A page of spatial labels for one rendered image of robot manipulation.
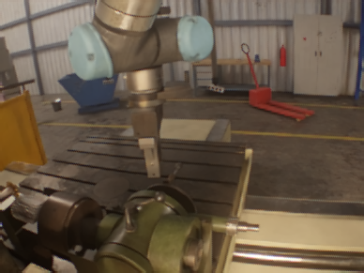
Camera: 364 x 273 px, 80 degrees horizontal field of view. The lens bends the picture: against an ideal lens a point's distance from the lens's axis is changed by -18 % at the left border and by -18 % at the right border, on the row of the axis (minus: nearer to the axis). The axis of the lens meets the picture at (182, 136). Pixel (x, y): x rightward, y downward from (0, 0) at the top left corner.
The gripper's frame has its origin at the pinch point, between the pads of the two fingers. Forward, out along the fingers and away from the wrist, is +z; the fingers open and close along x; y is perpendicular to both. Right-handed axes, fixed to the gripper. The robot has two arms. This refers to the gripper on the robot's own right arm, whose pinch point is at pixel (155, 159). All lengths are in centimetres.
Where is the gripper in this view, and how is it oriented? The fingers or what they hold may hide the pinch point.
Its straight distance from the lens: 58.5
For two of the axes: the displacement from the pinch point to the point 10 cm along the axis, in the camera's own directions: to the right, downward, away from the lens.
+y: -10.0, 0.7, 0.3
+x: 0.0, 3.9, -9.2
